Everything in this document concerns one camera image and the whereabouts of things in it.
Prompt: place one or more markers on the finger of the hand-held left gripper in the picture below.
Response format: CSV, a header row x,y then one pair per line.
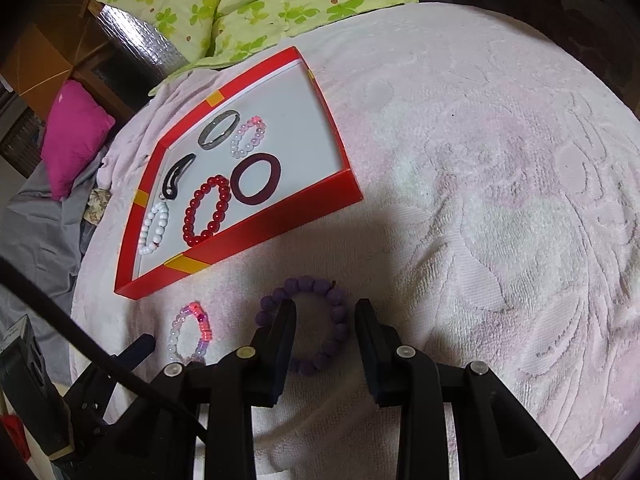
x,y
137,350

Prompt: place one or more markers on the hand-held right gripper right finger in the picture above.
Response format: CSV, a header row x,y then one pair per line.
x,y
370,345

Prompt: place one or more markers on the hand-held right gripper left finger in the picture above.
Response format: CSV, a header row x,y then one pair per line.
x,y
282,340

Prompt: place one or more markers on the black hair clip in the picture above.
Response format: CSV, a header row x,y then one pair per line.
x,y
170,187

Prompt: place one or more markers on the red shallow box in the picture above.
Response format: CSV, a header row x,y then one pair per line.
x,y
300,125

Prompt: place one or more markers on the grey bangle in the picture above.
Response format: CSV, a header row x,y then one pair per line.
x,y
205,137

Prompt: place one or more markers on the grey cloth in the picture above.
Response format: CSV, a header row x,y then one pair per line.
x,y
40,240

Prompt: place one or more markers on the small patterned cloth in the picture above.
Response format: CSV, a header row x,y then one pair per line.
x,y
97,205

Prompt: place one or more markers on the pale pink bedspread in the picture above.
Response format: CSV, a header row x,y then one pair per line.
x,y
475,185

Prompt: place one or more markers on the magenta pillow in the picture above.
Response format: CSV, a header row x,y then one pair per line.
x,y
75,135

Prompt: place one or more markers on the silver foil panel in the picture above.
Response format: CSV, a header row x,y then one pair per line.
x,y
140,45

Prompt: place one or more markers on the brown cardboard panel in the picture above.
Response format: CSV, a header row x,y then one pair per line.
x,y
45,45

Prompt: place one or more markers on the green floral quilt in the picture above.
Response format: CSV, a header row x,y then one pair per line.
x,y
250,5

